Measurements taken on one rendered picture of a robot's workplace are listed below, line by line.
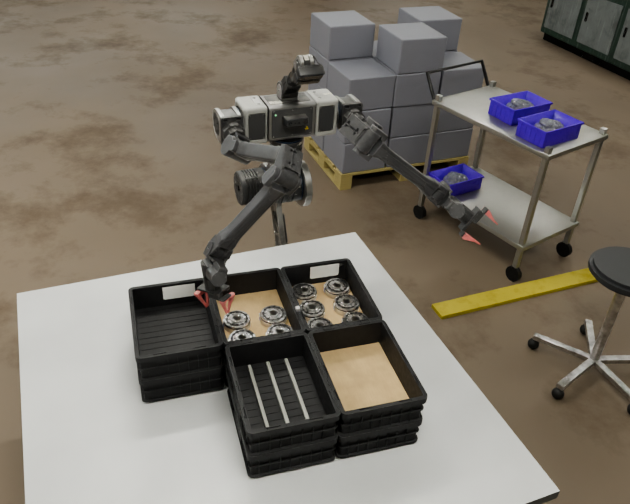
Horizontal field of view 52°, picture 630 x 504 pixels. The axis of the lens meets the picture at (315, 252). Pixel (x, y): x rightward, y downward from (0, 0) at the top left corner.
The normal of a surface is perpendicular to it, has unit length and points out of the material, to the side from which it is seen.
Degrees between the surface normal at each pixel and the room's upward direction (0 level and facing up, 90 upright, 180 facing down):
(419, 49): 90
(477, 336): 0
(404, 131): 90
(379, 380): 0
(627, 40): 90
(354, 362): 0
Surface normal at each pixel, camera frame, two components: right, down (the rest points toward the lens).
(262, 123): 0.37, 0.55
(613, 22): -0.93, 0.18
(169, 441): 0.05, -0.82
